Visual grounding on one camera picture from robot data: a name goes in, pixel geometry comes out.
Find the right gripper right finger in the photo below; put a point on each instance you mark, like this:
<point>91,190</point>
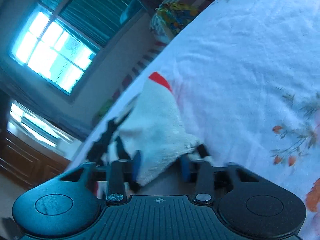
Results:
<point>198,172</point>

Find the striped knit children's sweater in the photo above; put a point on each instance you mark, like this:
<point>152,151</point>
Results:
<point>151,129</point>

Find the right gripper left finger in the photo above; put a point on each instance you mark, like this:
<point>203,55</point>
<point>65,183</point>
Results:
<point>123,171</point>

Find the balcony window with curtain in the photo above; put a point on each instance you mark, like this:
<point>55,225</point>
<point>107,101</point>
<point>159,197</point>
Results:
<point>36,128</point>

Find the floral white bed sheet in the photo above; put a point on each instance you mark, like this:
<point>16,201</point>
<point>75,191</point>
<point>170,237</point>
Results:
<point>245,76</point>

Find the blue grey left curtain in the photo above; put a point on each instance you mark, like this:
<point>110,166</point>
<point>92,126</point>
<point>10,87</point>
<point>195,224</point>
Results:
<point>17,88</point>

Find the large bedroom window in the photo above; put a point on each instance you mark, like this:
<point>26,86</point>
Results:
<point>60,39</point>

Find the brown wooden door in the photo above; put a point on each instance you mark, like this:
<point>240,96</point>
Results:
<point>27,162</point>

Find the green cloth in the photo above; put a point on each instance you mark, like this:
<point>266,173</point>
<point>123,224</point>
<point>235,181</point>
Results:
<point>104,109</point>

